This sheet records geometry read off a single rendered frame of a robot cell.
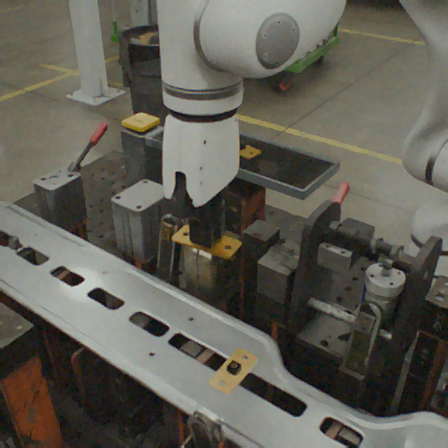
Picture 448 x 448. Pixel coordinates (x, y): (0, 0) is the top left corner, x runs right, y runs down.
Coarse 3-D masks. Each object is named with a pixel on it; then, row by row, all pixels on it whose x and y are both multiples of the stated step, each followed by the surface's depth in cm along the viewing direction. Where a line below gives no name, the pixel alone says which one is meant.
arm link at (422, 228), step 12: (444, 156) 98; (444, 168) 98; (432, 180) 102; (444, 180) 99; (432, 204) 109; (444, 204) 107; (420, 216) 109; (432, 216) 106; (444, 216) 103; (420, 228) 108; (432, 228) 105; (444, 228) 103; (420, 240) 109; (444, 240) 106; (444, 252) 107
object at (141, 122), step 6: (138, 114) 120; (144, 114) 120; (126, 120) 117; (132, 120) 117; (138, 120) 117; (144, 120) 117; (150, 120) 117; (156, 120) 118; (126, 126) 117; (132, 126) 116; (138, 126) 115; (144, 126) 115; (150, 126) 117
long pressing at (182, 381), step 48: (48, 240) 108; (0, 288) 96; (48, 288) 96; (96, 288) 96; (144, 288) 96; (96, 336) 86; (144, 336) 86; (192, 336) 86; (240, 336) 86; (144, 384) 79; (192, 384) 78; (288, 384) 78; (240, 432) 72; (288, 432) 72; (384, 432) 72; (432, 432) 72
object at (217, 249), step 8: (176, 232) 69; (184, 232) 69; (176, 240) 68; (184, 240) 68; (216, 240) 68; (224, 240) 68; (232, 240) 68; (200, 248) 66; (208, 248) 66; (216, 248) 66; (232, 248) 66; (224, 256) 65
